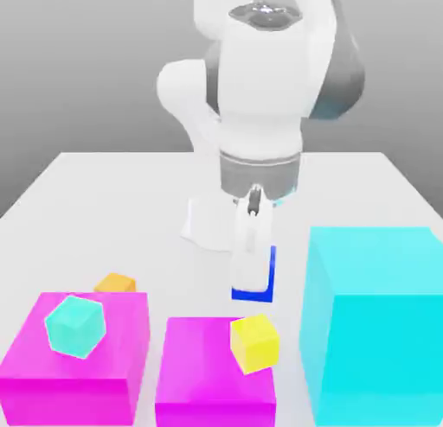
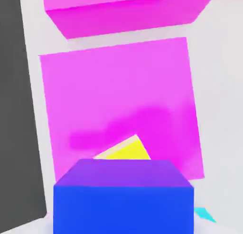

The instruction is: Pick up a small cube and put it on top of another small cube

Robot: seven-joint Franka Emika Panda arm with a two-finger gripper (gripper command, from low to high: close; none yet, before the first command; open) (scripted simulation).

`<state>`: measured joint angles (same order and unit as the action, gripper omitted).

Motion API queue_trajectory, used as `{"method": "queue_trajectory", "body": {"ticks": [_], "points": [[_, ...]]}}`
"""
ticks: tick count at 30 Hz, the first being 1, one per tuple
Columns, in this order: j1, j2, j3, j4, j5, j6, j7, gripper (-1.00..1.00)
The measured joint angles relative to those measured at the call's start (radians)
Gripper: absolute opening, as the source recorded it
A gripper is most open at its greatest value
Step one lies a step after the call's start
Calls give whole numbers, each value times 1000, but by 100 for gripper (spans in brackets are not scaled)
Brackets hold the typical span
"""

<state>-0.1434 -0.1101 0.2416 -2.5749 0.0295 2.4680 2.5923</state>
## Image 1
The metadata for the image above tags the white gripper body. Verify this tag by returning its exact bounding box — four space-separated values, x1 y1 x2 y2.
230 195 274 293

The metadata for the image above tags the small blue cube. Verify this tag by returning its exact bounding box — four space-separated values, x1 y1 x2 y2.
230 245 278 304

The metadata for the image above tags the small yellow cube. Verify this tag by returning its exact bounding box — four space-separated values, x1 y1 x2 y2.
229 312 281 377

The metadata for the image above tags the small orange cube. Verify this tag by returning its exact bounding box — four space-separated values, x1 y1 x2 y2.
93 271 137 294

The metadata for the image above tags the small teal cube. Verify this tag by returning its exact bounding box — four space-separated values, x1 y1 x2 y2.
43 294 107 360

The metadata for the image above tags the large magenta box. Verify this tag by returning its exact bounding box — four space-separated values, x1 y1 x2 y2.
154 316 278 427
0 290 151 427

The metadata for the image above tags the large cyan box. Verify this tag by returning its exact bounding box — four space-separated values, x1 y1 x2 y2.
299 226 443 427

